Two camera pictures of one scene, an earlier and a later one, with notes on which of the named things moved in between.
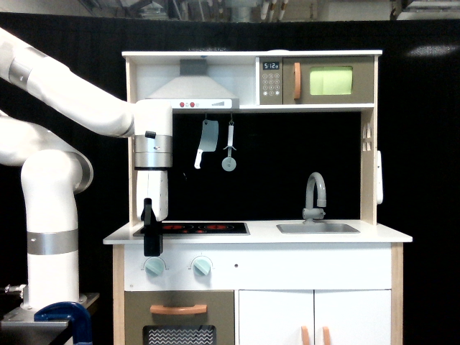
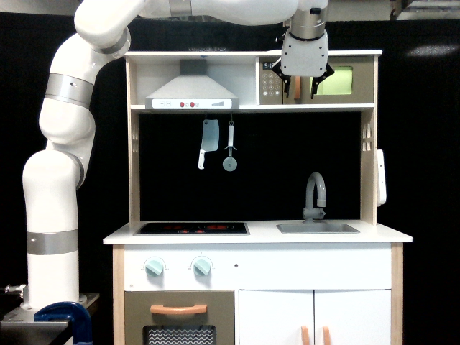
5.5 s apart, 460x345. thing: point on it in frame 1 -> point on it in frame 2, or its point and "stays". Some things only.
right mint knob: x=201 y=267 stays
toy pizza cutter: x=228 y=164 stays
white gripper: x=152 y=185 -> x=304 y=58
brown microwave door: x=328 y=80 stays
